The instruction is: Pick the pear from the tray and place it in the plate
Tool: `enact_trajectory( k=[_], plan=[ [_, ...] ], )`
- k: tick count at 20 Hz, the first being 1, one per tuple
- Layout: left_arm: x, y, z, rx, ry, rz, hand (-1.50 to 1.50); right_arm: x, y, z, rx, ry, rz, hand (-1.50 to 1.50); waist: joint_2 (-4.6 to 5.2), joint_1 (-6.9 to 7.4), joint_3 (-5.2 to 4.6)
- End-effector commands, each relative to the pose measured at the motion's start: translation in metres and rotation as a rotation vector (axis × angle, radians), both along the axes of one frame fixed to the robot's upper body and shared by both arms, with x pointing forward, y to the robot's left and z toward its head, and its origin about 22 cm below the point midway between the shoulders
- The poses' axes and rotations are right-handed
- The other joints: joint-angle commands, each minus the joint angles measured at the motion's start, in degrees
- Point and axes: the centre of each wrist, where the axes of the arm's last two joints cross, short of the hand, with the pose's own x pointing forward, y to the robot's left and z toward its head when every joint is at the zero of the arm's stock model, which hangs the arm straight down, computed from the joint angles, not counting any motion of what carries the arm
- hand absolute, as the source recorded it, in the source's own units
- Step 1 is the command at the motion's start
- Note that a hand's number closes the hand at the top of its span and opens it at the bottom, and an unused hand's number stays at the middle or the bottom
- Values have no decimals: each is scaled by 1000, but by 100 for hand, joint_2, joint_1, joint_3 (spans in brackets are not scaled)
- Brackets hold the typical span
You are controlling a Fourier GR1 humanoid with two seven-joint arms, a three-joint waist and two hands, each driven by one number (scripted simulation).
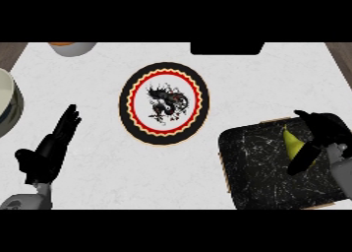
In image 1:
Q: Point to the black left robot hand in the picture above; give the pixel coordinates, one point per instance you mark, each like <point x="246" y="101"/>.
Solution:
<point x="51" y="149"/>

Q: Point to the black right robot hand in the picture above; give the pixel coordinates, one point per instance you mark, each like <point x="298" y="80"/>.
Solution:
<point x="324" y="131"/>

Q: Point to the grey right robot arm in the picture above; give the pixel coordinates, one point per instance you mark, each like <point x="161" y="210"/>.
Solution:
<point x="347" y="177"/>

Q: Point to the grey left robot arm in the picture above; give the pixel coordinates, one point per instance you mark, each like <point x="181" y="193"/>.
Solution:
<point x="31" y="198"/>

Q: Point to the green pear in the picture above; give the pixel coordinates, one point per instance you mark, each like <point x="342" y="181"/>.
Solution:
<point x="292" y="144"/>

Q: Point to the black marbled tray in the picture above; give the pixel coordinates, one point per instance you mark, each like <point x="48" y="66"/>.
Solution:
<point x="267" y="174"/>

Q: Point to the black red patterned plate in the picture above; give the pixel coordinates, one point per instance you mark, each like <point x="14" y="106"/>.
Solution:
<point x="164" y="103"/>

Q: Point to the pale green bowl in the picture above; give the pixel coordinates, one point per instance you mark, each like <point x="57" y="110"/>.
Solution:
<point x="3" y="103"/>

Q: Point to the white cup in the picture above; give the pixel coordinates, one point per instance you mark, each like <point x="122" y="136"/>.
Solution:
<point x="72" y="48"/>

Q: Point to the black appliance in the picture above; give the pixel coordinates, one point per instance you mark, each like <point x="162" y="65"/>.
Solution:
<point x="227" y="48"/>

